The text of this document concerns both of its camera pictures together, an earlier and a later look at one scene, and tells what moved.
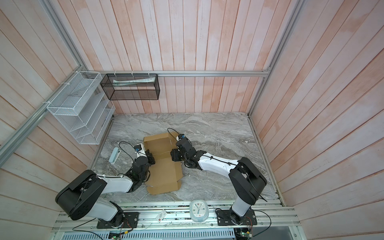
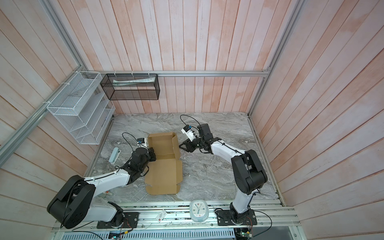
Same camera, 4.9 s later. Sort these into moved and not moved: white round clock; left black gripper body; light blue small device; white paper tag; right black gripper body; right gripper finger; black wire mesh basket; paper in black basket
Moved: right black gripper body; right gripper finger; left black gripper body
Not moved: white paper tag; black wire mesh basket; light blue small device; paper in black basket; white round clock
